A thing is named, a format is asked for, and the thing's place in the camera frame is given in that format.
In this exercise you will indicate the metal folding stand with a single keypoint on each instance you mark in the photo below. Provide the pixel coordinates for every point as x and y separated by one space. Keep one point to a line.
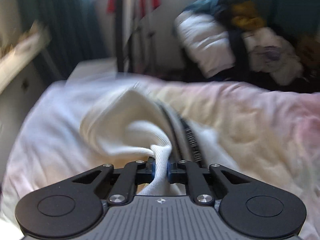
125 30

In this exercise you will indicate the bed with pink white sheet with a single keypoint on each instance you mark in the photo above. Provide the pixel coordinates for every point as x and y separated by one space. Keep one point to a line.
250 130

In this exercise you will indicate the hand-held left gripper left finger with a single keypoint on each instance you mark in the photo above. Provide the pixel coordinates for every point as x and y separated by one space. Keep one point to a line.
152 170

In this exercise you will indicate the white dressing table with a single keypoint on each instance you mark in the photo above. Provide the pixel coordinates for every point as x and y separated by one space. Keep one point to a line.
15 62

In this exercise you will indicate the yellow garment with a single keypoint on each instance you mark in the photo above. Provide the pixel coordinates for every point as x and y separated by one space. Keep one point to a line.
247 16

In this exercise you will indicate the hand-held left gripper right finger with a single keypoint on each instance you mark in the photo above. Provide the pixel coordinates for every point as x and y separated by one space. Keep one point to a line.
170 173

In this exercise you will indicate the dark blue garment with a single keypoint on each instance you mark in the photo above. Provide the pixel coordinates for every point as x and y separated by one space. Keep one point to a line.
236 45

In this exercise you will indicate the brown paper bag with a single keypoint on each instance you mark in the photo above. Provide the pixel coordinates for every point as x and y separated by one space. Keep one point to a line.
311 48

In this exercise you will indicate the cream pants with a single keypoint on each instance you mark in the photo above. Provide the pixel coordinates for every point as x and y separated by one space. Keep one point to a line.
125 120

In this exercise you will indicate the red cloth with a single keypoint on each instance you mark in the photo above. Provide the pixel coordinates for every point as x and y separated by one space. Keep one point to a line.
147 1

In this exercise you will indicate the teal cloth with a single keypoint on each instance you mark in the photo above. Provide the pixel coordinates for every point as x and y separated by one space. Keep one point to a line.
205 3

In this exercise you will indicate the white duvet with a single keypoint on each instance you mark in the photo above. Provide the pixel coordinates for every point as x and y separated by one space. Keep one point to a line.
207 42

